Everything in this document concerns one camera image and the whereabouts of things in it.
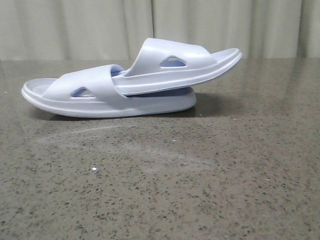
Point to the light blue slipper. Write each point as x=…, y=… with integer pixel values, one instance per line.
x=92, y=93
x=166, y=65

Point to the beige curtain backdrop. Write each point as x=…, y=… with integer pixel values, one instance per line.
x=116, y=29

